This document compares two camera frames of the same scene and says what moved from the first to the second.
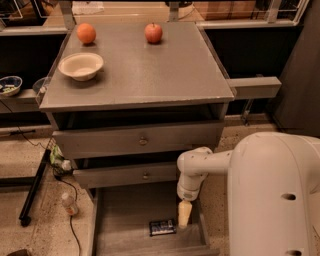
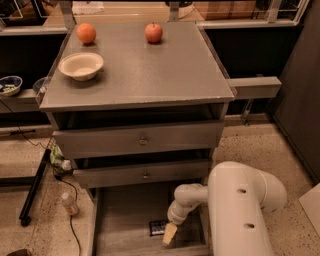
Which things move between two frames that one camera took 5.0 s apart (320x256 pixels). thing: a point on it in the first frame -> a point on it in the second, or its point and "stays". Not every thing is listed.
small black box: [163, 227] stays
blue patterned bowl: [10, 85] stays
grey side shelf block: [256, 87] stays
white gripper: [187, 194] -> [175, 216]
